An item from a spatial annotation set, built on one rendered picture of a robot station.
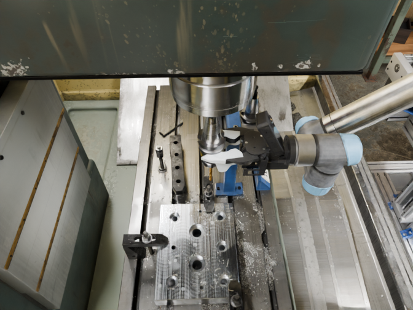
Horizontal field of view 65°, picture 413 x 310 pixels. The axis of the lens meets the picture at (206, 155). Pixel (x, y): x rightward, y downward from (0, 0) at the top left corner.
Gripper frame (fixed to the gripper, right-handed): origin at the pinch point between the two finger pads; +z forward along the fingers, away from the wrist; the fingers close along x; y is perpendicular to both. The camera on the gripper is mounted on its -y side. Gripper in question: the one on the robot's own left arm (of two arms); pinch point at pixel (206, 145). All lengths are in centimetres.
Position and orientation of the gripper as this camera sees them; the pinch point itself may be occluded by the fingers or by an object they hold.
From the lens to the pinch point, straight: 73.7
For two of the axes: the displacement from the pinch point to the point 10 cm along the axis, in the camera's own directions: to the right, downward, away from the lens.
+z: -10.0, 0.1, -0.2
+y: -0.1, 6.3, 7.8
